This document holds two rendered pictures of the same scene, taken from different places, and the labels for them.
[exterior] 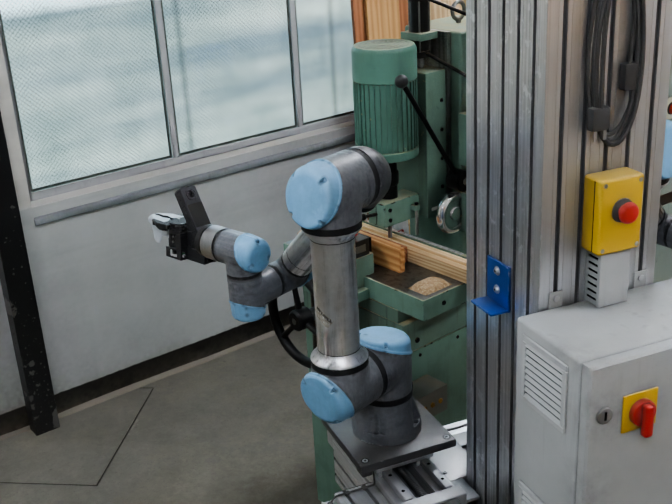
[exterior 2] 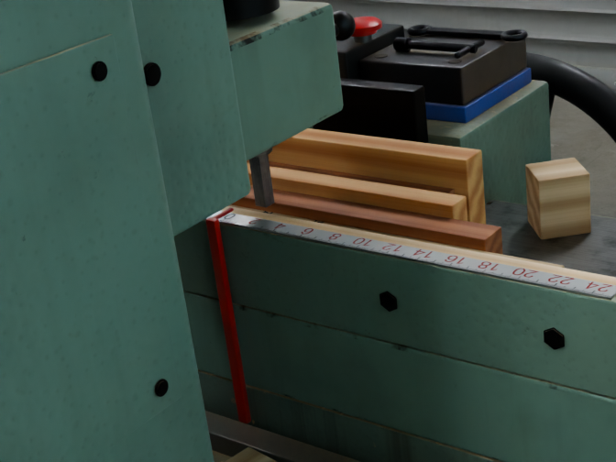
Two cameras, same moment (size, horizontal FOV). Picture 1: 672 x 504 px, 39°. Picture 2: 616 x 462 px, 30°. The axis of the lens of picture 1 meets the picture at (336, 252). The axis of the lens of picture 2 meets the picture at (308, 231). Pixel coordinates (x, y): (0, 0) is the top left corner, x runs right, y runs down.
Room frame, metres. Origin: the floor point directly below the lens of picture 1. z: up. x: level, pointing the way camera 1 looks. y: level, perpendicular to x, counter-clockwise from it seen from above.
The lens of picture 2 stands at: (3.26, -0.27, 1.22)
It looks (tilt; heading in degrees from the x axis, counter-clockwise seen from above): 23 degrees down; 169
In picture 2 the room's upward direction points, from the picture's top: 7 degrees counter-clockwise
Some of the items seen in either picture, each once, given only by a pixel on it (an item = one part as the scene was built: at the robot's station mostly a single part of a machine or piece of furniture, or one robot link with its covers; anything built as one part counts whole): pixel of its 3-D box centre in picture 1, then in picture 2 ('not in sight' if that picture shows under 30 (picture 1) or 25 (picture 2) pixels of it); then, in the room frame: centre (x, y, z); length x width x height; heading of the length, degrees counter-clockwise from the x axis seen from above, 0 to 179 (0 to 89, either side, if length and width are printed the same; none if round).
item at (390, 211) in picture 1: (394, 210); (225, 96); (2.59, -0.18, 1.03); 0.14 x 0.07 x 0.09; 129
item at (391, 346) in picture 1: (382, 360); not in sight; (1.79, -0.08, 0.98); 0.13 x 0.12 x 0.14; 137
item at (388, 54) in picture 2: (339, 244); (417, 61); (2.46, -0.01, 0.99); 0.13 x 0.11 x 0.06; 39
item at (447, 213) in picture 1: (452, 212); not in sight; (2.57, -0.34, 1.02); 0.12 x 0.03 x 0.12; 129
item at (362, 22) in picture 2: not in sight; (361, 26); (2.45, -0.05, 1.02); 0.03 x 0.03 x 0.01
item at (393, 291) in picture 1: (363, 273); (373, 251); (2.52, -0.07, 0.87); 0.61 x 0.30 x 0.06; 39
